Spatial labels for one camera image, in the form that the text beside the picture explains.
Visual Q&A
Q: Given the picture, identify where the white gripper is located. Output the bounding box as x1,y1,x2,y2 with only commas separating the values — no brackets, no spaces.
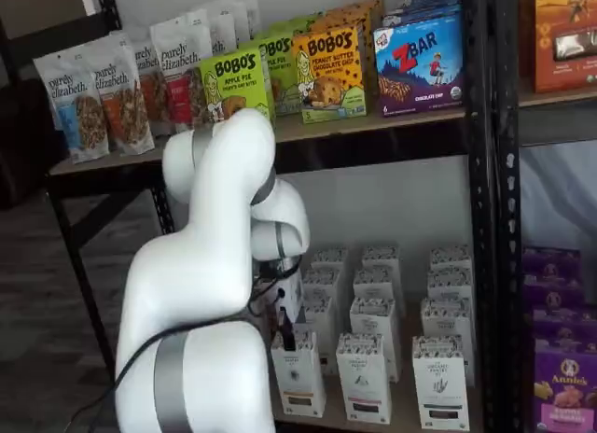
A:
272,269,307,353

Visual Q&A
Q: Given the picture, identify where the white pantry box yellow strip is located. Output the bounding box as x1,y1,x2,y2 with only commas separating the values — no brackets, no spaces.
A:
270,328,327,418
310,247,350,273
301,267,344,301
302,295,338,376

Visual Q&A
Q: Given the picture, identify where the white pantry box pink strip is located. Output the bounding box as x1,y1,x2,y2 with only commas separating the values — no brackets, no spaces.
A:
349,296,403,384
361,244,403,272
335,332,394,426
353,267,406,317

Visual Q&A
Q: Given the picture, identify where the wooden shelf board with boxes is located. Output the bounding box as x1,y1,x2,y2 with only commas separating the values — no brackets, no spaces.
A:
272,306,481,433

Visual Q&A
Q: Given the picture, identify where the white pantry box dark strip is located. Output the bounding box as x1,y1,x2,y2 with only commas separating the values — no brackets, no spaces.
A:
426,267,476,303
411,334,470,430
428,244,473,272
420,297,477,387

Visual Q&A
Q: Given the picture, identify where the wooden shelf board with snacks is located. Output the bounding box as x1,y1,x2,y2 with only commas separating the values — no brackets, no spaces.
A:
49,108,467,177

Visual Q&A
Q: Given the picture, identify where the green Bobo's apple pie box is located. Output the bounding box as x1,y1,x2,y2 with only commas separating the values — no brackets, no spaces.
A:
268,11,324,38
199,48,272,126
254,31,302,118

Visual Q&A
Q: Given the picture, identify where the yellow Bobo's peanut butter box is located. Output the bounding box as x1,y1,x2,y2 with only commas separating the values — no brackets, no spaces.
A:
310,10,377,112
292,25,368,125
326,0,386,33

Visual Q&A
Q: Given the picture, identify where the purple Annie's snack box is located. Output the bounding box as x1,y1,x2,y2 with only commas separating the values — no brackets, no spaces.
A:
524,286,591,320
521,247,584,289
531,311,596,355
534,351,597,433

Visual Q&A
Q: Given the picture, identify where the wooden neighbour shelf board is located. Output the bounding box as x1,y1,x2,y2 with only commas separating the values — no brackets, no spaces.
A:
520,76,597,108

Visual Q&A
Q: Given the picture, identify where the orange snack box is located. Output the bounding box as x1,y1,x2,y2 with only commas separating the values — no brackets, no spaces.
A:
534,0,597,94

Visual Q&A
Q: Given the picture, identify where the black metal shelving rack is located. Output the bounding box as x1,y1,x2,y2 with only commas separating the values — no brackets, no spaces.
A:
46,0,498,433

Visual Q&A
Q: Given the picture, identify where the red label granola bag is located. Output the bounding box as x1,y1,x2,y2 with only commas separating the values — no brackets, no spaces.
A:
149,16,214,129

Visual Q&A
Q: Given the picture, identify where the orange label granola bag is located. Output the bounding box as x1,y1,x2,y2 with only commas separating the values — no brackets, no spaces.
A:
92,39,156,157
132,39,164,138

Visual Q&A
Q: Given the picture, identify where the black metal neighbour rack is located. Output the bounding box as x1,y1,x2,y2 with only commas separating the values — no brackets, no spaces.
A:
493,0,597,433

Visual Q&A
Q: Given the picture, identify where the translucent plastic sheet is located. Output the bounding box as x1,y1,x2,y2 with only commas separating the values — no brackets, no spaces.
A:
520,138,597,252

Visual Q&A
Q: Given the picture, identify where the blue label granola bag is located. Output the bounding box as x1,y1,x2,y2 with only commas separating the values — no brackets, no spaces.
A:
33,49,111,164

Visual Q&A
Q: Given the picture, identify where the white granola bag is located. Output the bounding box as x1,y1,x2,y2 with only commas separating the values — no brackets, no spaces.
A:
209,0,260,37
186,6,239,56

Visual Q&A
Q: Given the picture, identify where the black bulky object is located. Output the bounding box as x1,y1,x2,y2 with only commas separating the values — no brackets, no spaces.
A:
0,76,66,210

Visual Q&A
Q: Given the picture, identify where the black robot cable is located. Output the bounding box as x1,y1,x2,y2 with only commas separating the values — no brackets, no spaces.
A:
86,259,299,433

